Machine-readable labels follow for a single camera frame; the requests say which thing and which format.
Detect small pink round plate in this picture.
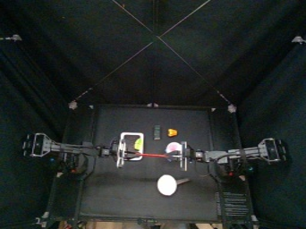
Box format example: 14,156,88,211
165,141,184,157

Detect green toy food slice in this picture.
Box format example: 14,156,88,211
134,137,145,151

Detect white rectangular tray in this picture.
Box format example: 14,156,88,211
120,131,146,162

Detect small black rectangular block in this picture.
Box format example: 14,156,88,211
153,124,164,140

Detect white text label sticker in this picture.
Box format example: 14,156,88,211
221,191,252,217

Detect thin diagonal string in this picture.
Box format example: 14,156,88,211
110,0,234,106
74,0,212,102

